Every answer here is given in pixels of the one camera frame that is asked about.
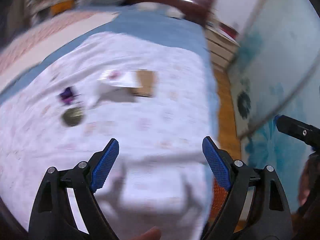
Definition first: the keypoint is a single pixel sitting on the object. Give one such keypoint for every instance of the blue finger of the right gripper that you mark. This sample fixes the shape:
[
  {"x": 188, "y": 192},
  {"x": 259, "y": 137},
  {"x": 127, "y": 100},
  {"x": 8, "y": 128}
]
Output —
[{"x": 294, "y": 128}]

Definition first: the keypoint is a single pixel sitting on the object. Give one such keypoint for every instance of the person's right hand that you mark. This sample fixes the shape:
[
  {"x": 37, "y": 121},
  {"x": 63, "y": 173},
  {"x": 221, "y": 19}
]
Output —
[{"x": 306, "y": 182}]

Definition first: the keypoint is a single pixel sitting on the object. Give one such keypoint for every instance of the person's left hand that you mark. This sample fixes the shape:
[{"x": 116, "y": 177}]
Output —
[{"x": 153, "y": 233}]

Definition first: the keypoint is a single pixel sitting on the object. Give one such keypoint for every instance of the red plastic mesh basket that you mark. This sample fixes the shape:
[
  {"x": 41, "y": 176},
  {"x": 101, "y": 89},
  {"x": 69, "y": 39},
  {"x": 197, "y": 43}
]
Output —
[{"x": 219, "y": 196}]

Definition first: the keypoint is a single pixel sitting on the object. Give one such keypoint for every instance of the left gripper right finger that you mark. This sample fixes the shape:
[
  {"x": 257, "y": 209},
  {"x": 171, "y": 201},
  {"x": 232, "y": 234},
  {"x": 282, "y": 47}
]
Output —
[{"x": 221, "y": 163}]

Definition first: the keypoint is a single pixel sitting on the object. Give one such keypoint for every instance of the gold round foil lid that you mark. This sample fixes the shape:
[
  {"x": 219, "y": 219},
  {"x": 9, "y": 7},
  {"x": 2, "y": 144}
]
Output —
[{"x": 73, "y": 116}]

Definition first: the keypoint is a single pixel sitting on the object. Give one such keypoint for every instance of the pink checkered folded quilt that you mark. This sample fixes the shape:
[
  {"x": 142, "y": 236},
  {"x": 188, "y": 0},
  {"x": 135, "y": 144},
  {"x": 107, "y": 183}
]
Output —
[{"x": 32, "y": 47}]

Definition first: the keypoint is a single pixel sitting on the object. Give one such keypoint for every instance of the large brown cardboard piece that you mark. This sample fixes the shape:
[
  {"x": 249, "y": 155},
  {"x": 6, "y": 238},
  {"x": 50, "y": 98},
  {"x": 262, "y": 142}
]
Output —
[{"x": 147, "y": 81}]

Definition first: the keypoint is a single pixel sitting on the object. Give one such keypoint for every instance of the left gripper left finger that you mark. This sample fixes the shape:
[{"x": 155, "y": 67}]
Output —
[{"x": 101, "y": 164}]

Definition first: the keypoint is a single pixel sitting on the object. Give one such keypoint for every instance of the cream drawer nightstand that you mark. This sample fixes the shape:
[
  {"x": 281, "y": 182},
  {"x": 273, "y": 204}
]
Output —
[{"x": 222, "y": 48}]

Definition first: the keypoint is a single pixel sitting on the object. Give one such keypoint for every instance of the white plastic bag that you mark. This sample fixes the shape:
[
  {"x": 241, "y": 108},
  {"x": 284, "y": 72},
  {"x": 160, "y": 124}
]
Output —
[{"x": 111, "y": 80}]

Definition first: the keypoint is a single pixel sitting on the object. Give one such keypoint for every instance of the purple foil wrapper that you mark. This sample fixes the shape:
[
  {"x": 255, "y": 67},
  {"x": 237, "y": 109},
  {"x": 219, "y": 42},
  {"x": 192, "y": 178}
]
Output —
[{"x": 69, "y": 96}]

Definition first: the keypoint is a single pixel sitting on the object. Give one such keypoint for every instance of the blue bed mattress sheet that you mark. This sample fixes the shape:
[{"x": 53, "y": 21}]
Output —
[{"x": 162, "y": 27}]

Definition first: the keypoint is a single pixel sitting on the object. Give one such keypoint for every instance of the white pillow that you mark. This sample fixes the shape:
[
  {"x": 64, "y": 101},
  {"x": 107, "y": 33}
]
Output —
[{"x": 160, "y": 8}]

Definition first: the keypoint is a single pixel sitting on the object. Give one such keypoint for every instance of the white patterned blanket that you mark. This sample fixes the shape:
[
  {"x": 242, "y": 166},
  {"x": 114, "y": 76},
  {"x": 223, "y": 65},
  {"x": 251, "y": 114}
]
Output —
[{"x": 120, "y": 129}]

